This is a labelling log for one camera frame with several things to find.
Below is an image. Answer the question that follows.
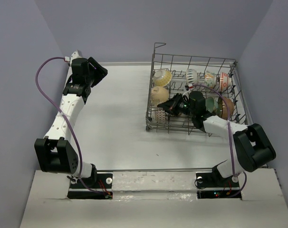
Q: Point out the orange coral pattern bowl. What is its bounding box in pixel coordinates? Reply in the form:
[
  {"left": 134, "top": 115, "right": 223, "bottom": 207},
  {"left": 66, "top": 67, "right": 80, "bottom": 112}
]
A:
[{"left": 220, "top": 72, "right": 232, "bottom": 92}]

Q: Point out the tan orange bowl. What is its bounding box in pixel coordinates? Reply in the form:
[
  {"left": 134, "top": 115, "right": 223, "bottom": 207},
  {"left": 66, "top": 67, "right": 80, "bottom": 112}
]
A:
[{"left": 150, "top": 86, "right": 169, "bottom": 105}]

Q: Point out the small patterned bowl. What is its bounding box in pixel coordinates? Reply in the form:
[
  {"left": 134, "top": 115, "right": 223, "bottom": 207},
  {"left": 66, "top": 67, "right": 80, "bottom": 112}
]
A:
[{"left": 154, "top": 109, "right": 166, "bottom": 124}]

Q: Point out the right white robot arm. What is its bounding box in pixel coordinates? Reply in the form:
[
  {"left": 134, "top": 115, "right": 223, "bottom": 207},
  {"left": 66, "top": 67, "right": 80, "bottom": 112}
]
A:
[{"left": 158, "top": 91, "right": 276, "bottom": 186}]

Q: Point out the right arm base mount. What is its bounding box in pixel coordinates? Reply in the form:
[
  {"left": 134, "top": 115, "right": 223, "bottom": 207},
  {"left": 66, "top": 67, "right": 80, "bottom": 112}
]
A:
[{"left": 194, "top": 160, "right": 242, "bottom": 199}]

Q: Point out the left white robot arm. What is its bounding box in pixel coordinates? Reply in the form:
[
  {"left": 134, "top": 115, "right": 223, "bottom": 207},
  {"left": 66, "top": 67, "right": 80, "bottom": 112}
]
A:
[{"left": 34, "top": 57, "right": 108, "bottom": 188}]

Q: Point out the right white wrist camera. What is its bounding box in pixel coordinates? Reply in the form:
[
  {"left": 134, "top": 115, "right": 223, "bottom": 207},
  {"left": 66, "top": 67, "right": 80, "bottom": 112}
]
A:
[{"left": 183, "top": 84, "right": 193, "bottom": 96}]

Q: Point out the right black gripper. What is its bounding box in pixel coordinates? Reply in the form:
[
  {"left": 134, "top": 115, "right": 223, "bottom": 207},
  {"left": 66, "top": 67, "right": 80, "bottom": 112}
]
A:
[{"left": 159, "top": 93, "right": 196, "bottom": 117}]

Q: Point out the grey wire dish rack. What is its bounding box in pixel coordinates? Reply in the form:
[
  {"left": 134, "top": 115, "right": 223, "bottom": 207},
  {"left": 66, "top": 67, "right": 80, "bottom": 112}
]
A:
[{"left": 145, "top": 43, "right": 248, "bottom": 134}]

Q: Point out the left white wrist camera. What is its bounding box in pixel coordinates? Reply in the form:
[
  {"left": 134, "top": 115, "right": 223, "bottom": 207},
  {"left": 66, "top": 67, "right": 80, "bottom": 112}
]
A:
[{"left": 64, "top": 50, "right": 82, "bottom": 66}]

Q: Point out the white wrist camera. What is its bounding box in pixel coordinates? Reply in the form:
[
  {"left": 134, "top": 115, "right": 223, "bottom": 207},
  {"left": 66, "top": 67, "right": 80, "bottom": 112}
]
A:
[
  {"left": 183, "top": 84, "right": 193, "bottom": 96},
  {"left": 64, "top": 50, "right": 82, "bottom": 66}
]

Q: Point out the leaf and flower pattern bowl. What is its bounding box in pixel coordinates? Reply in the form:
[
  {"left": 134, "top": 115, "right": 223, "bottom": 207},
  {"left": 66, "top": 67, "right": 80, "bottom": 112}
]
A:
[{"left": 204, "top": 71, "right": 217, "bottom": 88}]

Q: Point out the mint green bowl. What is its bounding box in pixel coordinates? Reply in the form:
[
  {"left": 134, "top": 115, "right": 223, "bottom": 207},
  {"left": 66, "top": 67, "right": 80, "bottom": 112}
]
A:
[{"left": 205, "top": 97, "right": 219, "bottom": 114}]

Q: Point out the white bowl with patterned outside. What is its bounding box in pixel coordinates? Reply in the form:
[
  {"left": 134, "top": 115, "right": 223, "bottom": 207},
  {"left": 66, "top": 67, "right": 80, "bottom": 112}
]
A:
[{"left": 186, "top": 68, "right": 198, "bottom": 85}]

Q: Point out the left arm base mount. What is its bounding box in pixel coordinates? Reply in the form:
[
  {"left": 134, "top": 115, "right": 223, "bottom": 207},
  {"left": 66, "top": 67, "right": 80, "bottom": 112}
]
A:
[{"left": 67, "top": 172, "right": 113, "bottom": 200}]

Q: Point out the brown glazed bowl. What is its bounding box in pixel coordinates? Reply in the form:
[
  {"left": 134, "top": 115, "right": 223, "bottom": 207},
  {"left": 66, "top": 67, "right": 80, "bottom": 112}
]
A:
[{"left": 217, "top": 97, "right": 234, "bottom": 120}]

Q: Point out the teal bowl with yellow centre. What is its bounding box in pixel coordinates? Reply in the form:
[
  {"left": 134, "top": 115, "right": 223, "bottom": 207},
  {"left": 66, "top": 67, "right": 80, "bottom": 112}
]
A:
[{"left": 153, "top": 69, "right": 172, "bottom": 87}]

